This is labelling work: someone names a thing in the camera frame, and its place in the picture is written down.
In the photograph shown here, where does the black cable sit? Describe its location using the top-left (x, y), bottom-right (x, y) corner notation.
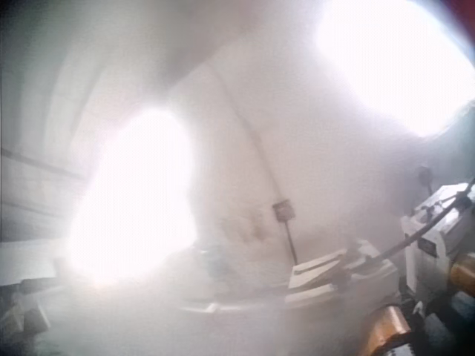
top-left (374, 192), bottom-right (472, 263)

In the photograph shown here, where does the brass cylinder part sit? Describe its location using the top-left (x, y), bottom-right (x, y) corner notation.
top-left (449, 255), bottom-right (475, 298)

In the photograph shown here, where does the white industrial machine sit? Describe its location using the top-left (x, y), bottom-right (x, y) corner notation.
top-left (399, 177), bottom-right (475, 320)

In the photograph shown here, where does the grey wall switch box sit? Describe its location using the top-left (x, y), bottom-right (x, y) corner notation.
top-left (272, 200), bottom-right (295, 223)

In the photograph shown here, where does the copper roller part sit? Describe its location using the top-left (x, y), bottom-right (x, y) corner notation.
top-left (367, 303), bottom-right (413, 355)

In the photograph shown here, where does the stack of white boards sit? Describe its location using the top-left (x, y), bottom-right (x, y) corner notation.
top-left (287, 248), bottom-right (398, 302)

